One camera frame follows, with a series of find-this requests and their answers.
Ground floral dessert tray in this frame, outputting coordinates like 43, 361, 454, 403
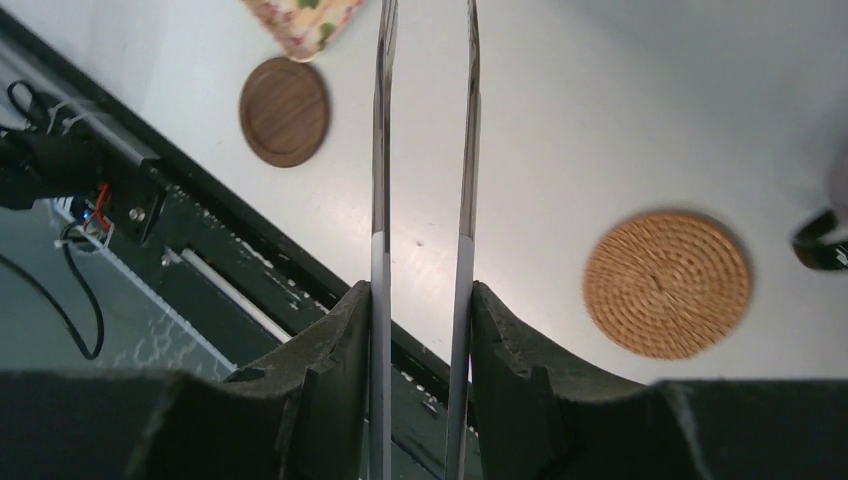
242, 0, 366, 63

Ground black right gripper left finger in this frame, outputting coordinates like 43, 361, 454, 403
1, 281, 371, 479

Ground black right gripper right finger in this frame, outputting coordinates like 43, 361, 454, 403
471, 282, 847, 479

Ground woven rattan coaster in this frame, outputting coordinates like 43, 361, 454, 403
581, 210, 754, 360

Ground dark wooden coaster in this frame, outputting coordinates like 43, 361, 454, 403
239, 57, 331, 168

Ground silver metal tongs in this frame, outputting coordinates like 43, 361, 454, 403
368, 1, 482, 479

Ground purple mug black handle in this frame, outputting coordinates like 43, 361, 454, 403
792, 152, 848, 272

